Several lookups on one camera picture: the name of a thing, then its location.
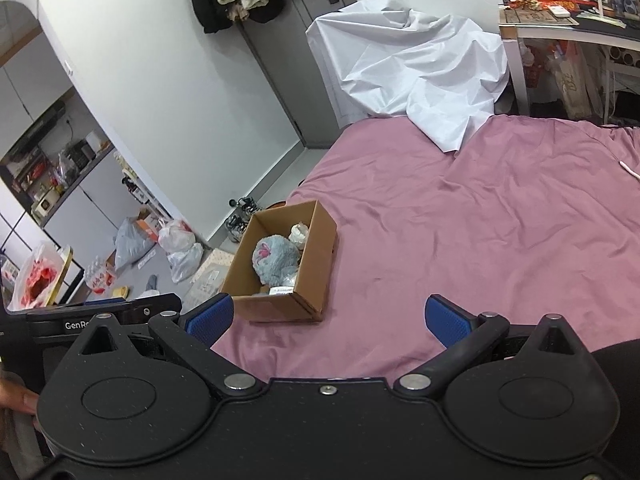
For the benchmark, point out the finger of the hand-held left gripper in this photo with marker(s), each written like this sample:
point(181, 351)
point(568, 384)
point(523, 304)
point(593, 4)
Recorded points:
point(150, 306)

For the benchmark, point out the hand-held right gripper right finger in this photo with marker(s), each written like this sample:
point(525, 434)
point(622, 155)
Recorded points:
point(447, 322)

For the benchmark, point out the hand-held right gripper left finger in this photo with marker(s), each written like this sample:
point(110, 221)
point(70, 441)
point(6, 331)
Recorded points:
point(210, 319)

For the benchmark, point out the grey fluffy plush toy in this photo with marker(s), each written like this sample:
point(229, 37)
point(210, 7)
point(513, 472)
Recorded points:
point(275, 260)

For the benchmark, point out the brown cardboard box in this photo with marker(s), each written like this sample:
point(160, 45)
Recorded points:
point(310, 270)

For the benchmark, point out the white tissue pack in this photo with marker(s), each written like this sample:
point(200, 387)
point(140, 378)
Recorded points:
point(299, 234)

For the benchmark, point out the person's left hand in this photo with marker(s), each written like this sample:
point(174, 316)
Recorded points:
point(20, 396)

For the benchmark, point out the packaged patterned bedding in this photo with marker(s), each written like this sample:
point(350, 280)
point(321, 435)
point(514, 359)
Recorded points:
point(210, 277)

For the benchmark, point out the red and white plastic bag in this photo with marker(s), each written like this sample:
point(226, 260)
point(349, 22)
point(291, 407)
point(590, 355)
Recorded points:
point(35, 280)

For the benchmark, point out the grey plastic bag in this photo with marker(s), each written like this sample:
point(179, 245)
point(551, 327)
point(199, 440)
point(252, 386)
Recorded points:
point(132, 242)

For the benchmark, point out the white bag with red contents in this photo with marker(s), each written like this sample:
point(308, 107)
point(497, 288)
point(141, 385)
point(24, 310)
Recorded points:
point(176, 236)

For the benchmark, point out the orange cardboard box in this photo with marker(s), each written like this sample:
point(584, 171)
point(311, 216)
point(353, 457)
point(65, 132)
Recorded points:
point(146, 224)

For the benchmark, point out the pink bed sheet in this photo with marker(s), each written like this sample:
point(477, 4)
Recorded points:
point(475, 240)

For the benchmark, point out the grey sneaker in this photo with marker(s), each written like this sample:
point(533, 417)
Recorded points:
point(249, 206)
point(235, 227)

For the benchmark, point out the kitchen shelf with clutter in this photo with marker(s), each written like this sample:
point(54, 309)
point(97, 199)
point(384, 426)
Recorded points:
point(50, 165)

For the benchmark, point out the white draped sheet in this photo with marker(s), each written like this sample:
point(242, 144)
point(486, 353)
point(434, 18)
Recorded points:
point(415, 70)

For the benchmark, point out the beige paper bag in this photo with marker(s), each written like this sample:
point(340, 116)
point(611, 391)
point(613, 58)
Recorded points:
point(572, 82)

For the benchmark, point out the grey door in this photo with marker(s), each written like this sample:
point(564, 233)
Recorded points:
point(300, 60)

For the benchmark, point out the white desk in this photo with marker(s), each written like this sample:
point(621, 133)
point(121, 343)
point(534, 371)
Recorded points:
point(565, 30)

